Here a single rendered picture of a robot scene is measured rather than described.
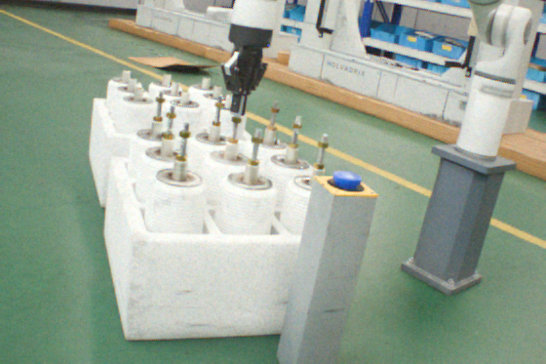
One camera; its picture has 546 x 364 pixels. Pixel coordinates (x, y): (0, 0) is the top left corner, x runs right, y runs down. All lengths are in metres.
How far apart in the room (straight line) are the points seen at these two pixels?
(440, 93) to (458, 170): 1.82
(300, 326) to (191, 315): 0.18
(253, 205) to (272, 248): 0.07
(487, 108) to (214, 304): 0.69
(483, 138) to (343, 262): 0.54
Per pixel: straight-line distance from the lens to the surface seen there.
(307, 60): 3.67
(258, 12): 0.98
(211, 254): 0.90
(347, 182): 0.79
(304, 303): 0.85
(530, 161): 2.75
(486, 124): 1.26
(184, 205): 0.88
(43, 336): 0.96
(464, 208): 1.27
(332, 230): 0.79
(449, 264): 1.31
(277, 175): 1.06
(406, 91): 3.18
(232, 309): 0.96
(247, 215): 0.92
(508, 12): 1.25
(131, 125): 1.40
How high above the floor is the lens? 0.55
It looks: 16 degrees down
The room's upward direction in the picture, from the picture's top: 10 degrees clockwise
